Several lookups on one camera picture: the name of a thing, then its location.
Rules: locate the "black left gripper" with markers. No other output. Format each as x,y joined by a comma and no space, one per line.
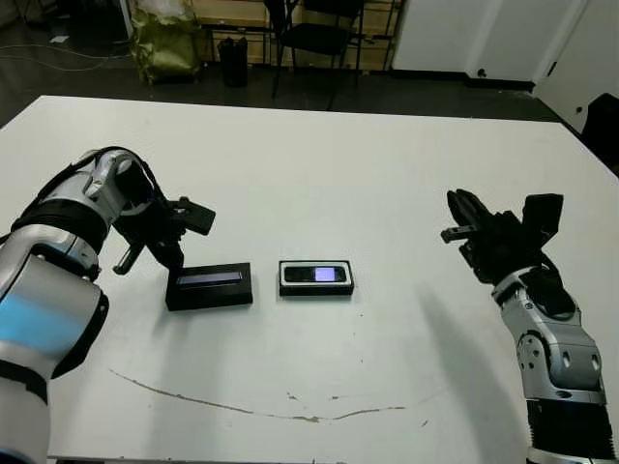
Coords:
155,224

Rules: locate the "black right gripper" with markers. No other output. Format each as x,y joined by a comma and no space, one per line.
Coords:
503,249

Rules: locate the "black box lid silver stripe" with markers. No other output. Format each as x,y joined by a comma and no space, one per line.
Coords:
213,297

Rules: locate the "black phone-like camera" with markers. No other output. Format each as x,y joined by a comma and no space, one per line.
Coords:
314,274

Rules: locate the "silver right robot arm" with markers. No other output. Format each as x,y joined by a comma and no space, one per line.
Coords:
556,348

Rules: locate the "black box base white lining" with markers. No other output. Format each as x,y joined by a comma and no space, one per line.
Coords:
314,291

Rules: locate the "black waste bin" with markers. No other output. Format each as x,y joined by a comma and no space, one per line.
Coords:
233,63

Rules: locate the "white door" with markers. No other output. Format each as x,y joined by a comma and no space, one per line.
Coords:
582,43

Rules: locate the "green sack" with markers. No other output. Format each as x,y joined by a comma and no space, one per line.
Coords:
164,48

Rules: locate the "black mesh office chair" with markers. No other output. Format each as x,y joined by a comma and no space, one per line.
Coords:
319,36

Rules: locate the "white paper sheet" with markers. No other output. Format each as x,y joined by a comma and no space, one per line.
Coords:
59,40

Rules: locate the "black folded chair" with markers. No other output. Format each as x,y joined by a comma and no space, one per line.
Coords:
279,26

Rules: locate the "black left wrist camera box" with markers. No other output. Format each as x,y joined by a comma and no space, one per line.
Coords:
198,217

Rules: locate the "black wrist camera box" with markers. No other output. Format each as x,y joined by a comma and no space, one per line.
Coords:
198,217
544,215

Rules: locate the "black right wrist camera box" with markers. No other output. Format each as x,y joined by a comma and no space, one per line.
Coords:
544,215

